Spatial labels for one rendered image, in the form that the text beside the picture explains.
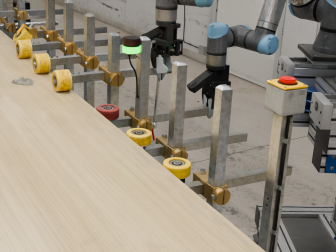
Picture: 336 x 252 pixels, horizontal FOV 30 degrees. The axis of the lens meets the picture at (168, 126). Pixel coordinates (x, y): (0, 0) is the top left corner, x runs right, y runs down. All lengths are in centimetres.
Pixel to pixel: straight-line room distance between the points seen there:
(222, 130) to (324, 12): 101
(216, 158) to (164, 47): 54
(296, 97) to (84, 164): 63
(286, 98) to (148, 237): 45
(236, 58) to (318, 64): 334
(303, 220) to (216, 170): 129
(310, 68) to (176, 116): 83
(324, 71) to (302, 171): 152
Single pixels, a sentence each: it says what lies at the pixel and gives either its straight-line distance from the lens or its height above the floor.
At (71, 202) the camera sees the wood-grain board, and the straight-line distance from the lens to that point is 157.
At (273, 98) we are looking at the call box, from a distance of 149.
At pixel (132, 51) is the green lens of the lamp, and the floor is 112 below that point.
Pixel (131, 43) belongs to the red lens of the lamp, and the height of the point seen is 115.
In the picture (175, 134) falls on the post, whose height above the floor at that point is 91.
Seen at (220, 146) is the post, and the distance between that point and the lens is 177.
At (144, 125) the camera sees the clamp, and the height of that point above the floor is 86.
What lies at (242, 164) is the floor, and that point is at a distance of 405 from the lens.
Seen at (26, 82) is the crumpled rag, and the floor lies 91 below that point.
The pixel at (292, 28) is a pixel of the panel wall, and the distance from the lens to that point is 535.
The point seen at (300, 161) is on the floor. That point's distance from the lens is 420.
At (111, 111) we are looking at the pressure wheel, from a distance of 217.
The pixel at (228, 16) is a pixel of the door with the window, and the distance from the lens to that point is 597.
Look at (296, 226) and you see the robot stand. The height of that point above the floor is 21.
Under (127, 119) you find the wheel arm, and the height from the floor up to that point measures 86.
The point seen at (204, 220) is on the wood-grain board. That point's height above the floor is 90.
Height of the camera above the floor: 164
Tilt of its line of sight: 21 degrees down
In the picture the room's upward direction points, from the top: 3 degrees clockwise
